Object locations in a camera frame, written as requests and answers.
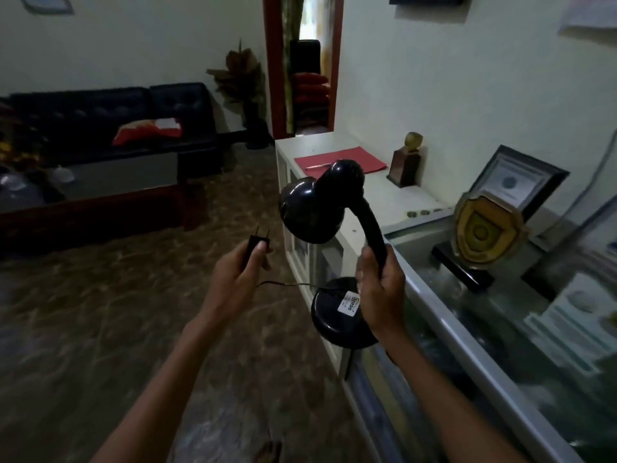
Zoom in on person's right hand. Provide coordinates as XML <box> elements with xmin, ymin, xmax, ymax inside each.
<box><xmin>355</xmin><ymin>244</ymin><xmax>409</xmax><ymax>345</ymax></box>

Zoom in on person's left hand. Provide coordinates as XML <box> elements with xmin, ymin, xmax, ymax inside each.
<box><xmin>201</xmin><ymin>235</ymin><xmax>271</xmax><ymax>328</ymax></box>

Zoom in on black power plug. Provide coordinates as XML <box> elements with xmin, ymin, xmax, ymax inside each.
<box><xmin>241</xmin><ymin>226</ymin><xmax>271</xmax><ymax>273</ymax></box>

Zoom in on black desk lamp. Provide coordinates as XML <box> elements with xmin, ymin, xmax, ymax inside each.
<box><xmin>279</xmin><ymin>159</ymin><xmax>389</xmax><ymax>350</ymax></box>

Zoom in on person's right forearm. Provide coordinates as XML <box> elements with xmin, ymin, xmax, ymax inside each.
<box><xmin>381</xmin><ymin>328</ymin><xmax>531</xmax><ymax>463</ymax></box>

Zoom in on person's left forearm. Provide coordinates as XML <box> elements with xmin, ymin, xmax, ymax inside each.
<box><xmin>89</xmin><ymin>313</ymin><xmax>227</xmax><ymax>463</ymax></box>

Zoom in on white glass display cabinet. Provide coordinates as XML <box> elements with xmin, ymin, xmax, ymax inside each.
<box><xmin>275</xmin><ymin>130</ymin><xmax>617</xmax><ymax>463</ymax></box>

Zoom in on red folder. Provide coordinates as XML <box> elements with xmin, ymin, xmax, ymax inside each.
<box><xmin>293</xmin><ymin>146</ymin><xmax>388</xmax><ymax>180</ymax></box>

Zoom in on brown trophy with yellow top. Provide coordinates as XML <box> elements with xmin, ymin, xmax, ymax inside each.
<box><xmin>386</xmin><ymin>131</ymin><xmax>425</xmax><ymax>189</ymax></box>

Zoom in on gold shield plaque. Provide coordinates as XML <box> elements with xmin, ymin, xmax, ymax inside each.
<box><xmin>430</xmin><ymin>192</ymin><xmax>531</xmax><ymax>293</ymax></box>

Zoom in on dried plant in dark vase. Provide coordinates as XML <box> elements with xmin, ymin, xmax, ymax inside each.
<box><xmin>206</xmin><ymin>39</ymin><xmax>273</xmax><ymax>151</ymax></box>

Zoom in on red and white cushion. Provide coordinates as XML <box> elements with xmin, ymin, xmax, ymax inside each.
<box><xmin>112</xmin><ymin>118</ymin><xmax>184</xmax><ymax>147</ymax></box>

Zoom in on dark wooden coffee table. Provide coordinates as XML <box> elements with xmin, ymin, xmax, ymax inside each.
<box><xmin>0</xmin><ymin>151</ymin><xmax>208</xmax><ymax>258</ymax></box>

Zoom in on black framed certificate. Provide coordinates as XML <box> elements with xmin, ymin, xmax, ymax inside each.
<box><xmin>465</xmin><ymin>144</ymin><xmax>571</xmax><ymax>224</ymax></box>

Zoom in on patterned door curtain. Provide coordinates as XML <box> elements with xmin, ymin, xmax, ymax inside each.
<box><xmin>281</xmin><ymin>0</ymin><xmax>305</xmax><ymax>135</ymax></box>

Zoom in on black leather sofa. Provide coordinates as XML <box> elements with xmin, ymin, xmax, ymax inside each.
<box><xmin>0</xmin><ymin>82</ymin><xmax>225</xmax><ymax>176</ymax></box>

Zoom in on thin black lamp cord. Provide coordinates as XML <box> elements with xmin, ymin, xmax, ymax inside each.
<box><xmin>255</xmin><ymin>280</ymin><xmax>321</xmax><ymax>290</ymax></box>

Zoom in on red wooden door frame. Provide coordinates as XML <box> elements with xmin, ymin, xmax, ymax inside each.
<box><xmin>262</xmin><ymin>0</ymin><xmax>345</xmax><ymax>140</ymax></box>

